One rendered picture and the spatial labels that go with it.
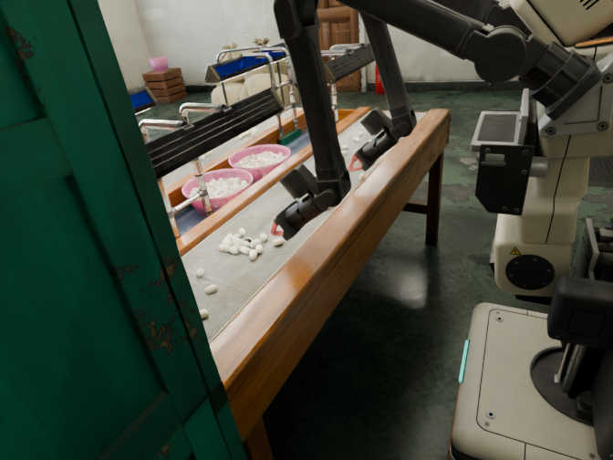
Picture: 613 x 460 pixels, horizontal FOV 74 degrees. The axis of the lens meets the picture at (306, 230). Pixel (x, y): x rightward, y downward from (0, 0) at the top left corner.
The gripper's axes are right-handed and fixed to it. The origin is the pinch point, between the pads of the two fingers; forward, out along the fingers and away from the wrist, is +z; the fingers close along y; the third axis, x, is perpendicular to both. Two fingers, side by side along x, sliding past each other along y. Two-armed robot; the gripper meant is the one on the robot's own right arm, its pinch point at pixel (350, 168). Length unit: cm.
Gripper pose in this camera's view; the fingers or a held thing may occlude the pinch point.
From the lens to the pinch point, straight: 141.5
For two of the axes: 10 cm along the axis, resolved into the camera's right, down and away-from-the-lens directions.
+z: -5.8, 4.2, 7.0
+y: -4.9, 5.1, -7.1
